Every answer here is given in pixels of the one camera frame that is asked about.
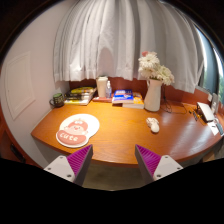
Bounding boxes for small clear bottle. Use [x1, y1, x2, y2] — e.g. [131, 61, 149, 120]
[106, 80, 112, 98]

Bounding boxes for red flat book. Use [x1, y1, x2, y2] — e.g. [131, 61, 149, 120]
[92, 96, 112, 103]

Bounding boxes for dark green mug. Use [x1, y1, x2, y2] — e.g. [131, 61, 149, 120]
[49, 93, 64, 108]

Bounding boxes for pink cartoon mouse pad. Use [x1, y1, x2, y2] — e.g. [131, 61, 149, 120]
[56, 114, 100, 148]

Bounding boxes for white computer mouse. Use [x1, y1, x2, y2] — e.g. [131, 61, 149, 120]
[146, 118, 159, 133]

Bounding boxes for stack of books left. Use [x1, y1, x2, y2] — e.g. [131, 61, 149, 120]
[64, 87, 96, 105]

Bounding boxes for white and pink flowers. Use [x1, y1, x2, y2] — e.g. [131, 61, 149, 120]
[138, 51, 175, 86]

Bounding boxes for white tumbler cup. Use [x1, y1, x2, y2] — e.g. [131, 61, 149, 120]
[96, 76, 108, 98]

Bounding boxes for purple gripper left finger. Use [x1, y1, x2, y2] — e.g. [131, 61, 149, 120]
[45, 145, 93, 186]

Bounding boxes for white ceramic vase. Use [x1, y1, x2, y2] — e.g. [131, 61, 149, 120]
[144, 79, 162, 112]

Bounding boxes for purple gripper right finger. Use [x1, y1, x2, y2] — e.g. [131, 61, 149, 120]
[135, 145, 182, 184]

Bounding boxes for white device on desk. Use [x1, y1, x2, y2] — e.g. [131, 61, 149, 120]
[197, 102, 215, 122]

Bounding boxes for white sheer curtain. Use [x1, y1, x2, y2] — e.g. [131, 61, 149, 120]
[54, 0, 203, 93]

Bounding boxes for blue book stack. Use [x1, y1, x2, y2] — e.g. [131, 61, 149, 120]
[112, 89, 144, 109]

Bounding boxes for white wall panel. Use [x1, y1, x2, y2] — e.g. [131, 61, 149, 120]
[5, 52, 35, 120]

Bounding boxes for black cable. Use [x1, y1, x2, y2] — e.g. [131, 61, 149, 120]
[160, 84, 188, 115]

